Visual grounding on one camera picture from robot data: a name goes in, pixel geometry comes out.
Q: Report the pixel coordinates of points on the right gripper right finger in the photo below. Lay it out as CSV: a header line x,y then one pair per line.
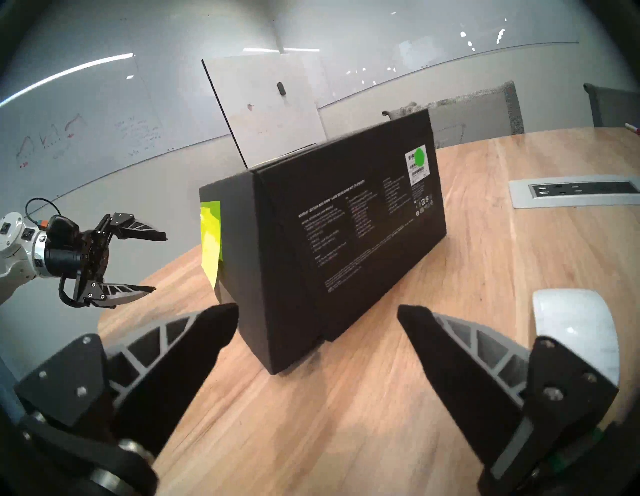
x,y
475,370

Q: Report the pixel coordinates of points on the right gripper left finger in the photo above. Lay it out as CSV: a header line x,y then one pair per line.
x,y
150,370

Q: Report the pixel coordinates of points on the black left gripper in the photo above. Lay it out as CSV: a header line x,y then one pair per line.
x,y
70,255

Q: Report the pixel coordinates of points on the white computer mouse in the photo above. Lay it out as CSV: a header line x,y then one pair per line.
x,y
575,320

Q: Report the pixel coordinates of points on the black cardboard box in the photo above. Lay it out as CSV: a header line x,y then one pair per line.
x,y
300,250

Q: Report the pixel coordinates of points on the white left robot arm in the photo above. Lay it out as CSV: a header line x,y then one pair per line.
x,y
15,250

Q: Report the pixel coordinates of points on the yellow sticky note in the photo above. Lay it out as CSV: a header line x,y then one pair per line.
x,y
211,267

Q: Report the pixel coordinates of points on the lime green sticky note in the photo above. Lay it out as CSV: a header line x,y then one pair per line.
x,y
210,220

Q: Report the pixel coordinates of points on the silver table power panel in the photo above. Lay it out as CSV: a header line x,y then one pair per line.
x,y
575,191

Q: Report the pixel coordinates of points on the rolling whiteboard on stand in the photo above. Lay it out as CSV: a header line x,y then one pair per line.
x,y
270,110

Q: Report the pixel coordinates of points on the black whiteboard magnet eraser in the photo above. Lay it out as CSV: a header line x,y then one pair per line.
x,y
281,88

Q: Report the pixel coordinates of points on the gray mesh office chair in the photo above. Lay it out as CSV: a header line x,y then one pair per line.
x,y
475,117

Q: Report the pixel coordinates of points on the red capped marker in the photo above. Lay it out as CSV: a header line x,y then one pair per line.
x,y
632,128

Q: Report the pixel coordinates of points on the gray plain-back office chair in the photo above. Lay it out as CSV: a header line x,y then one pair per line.
x,y
615,107

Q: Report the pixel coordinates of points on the glass wall whiteboard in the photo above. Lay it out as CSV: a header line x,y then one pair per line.
x,y
425,35

